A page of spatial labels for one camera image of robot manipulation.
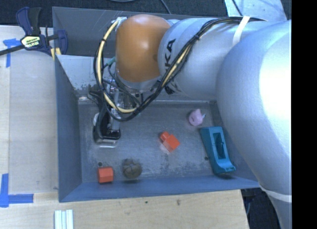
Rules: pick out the black and clear glossy object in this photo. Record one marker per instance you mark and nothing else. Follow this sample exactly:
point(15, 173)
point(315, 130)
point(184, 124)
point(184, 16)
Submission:
point(110, 135)

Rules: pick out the orange stepped toy block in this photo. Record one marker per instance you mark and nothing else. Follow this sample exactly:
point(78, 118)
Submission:
point(170, 142)

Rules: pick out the brown woven ball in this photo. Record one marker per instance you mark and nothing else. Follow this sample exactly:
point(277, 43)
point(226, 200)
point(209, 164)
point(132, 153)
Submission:
point(131, 169)

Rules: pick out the pink toy animal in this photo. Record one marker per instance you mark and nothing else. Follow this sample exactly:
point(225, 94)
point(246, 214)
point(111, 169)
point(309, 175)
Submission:
point(195, 118)

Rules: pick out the orange cube block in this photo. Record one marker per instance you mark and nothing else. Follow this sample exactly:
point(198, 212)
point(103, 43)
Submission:
point(105, 175)

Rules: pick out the grey metal bin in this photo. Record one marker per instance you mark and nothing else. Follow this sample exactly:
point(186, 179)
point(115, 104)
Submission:
point(148, 173)

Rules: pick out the pale wood flat board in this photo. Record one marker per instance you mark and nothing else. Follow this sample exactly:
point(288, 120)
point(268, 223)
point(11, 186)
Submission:
point(32, 124)

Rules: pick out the teal plastic holder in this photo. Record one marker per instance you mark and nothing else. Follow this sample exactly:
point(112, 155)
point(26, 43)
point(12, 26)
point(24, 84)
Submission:
point(210, 153)

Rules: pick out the black cylinder on white bracket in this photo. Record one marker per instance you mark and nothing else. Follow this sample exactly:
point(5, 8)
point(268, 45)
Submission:
point(102, 121)

